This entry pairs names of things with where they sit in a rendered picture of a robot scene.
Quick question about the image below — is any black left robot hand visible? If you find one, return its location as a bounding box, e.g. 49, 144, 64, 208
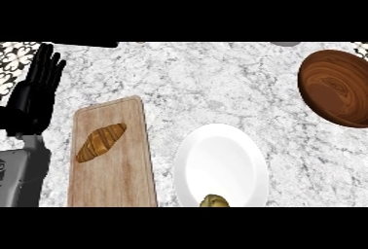
0, 42, 69, 139

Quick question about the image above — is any grey round object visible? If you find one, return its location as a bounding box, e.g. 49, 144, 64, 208
271, 41, 302, 48

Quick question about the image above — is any white plate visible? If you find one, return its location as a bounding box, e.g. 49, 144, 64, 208
174, 123, 271, 208

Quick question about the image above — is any yellow-green pear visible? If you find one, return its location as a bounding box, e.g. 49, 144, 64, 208
199, 194, 233, 208

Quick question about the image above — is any brown wooden bowl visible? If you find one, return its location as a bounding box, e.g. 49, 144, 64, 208
296, 49, 368, 128

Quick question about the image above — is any pale wooden cutting board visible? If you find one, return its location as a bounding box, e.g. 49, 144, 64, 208
67, 94, 160, 208

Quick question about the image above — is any brown croissant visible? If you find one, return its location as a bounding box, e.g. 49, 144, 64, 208
76, 123, 129, 163

